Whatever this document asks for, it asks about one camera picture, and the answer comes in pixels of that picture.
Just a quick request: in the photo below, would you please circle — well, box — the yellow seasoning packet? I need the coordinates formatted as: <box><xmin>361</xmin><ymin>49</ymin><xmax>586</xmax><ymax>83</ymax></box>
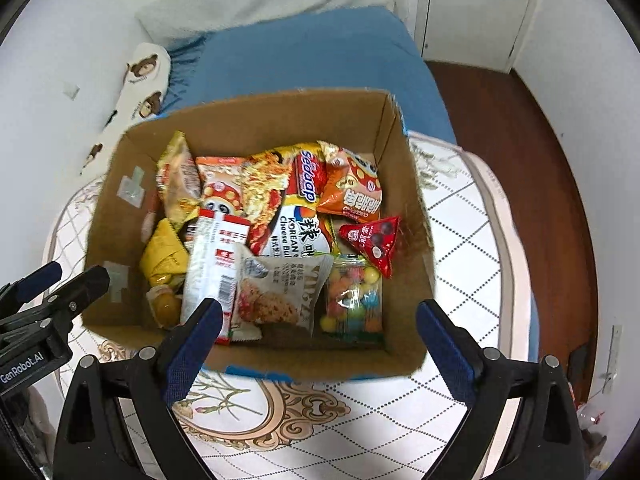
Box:
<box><xmin>140</xmin><ymin>219</ymin><xmax>189</xmax><ymax>289</ymax></box>

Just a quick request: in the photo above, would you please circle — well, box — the white red barcode packet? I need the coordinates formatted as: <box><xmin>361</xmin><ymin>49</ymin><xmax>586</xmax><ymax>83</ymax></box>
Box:
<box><xmin>180</xmin><ymin>209</ymin><xmax>250</xmax><ymax>344</ymax></box>

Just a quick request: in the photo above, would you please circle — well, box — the yellow noodle packet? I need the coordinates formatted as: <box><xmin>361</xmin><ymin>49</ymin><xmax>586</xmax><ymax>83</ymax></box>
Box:
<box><xmin>156</xmin><ymin>131</ymin><xmax>201</xmax><ymax>232</ymax></box>

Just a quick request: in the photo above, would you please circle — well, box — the white cookie snack packet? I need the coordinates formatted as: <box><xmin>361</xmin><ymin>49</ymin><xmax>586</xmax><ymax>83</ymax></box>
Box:
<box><xmin>231</xmin><ymin>244</ymin><xmax>333</xmax><ymax>342</ymax></box>

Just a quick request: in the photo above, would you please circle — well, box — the red white mushroom packet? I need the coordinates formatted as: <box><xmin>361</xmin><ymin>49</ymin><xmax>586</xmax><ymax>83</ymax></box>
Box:
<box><xmin>195</xmin><ymin>156</ymin><xmax>245</xmax><ymax>217</ymax></box>

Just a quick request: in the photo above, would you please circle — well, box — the bear print pillow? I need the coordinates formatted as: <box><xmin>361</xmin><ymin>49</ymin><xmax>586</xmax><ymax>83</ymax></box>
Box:
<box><xmin>80</xmin><ymin>42</ymin><xmax>171</xmax><ymax>174</ymax></box>

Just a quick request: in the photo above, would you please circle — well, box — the colourful candy packet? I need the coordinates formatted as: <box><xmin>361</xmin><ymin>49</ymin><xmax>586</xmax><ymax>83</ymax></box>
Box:
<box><xmin>319</xmin><ymin>255</ymin><xmax>384</xmax><ymax>344</ymax></box>

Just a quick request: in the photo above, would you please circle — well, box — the Sedaap noodle packet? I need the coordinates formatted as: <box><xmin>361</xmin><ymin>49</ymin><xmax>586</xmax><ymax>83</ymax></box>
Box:
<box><xmin>241</xmin><ymin>142</ymin><xmax>337</xmax><ymax>257</ymax></box>

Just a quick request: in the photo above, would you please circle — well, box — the small dark red packet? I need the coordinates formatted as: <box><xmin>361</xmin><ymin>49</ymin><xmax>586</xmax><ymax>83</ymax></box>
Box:
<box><xmin>338</xmin><ymin>217</ymin><xmax>400</xmax><ymax>278</ymax></box>

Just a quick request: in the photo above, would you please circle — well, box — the orange mushroom snack packet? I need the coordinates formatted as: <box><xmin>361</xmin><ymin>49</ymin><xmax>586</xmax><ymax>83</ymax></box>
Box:
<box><xmin>317</xmin><ymin>141</ymin><xmax>383</xmax><ymax>223</ymax></box>

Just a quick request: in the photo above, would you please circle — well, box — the blue blanket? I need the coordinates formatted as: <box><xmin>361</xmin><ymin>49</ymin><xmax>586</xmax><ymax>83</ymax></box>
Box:
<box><xmin>160</xmin><ymin>6</ymin><xmax>456</xmax><ymax>143</ymax></box>

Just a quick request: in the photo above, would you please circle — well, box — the white wardrobe door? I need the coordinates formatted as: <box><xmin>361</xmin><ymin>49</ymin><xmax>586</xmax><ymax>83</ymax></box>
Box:
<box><xmin>414</xmin><ymin>0</ymin><xmax>537</xmax><ymax>73</ymax></box>

